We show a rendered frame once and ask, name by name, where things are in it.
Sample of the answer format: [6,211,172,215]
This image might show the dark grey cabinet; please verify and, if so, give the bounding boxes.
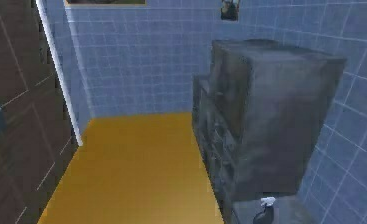
[191,38,347,214]

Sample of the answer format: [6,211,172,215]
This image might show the black spray bottle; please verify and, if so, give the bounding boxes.
[252,196,277,224]

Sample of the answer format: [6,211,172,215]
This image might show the dark brown room door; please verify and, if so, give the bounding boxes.
[0,0,79,224]

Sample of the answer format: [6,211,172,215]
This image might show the small dark wall picture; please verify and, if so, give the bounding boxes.
[220,0,241,22]

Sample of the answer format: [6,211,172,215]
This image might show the gold framed wall picture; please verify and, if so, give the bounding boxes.
[64,0,147,7]

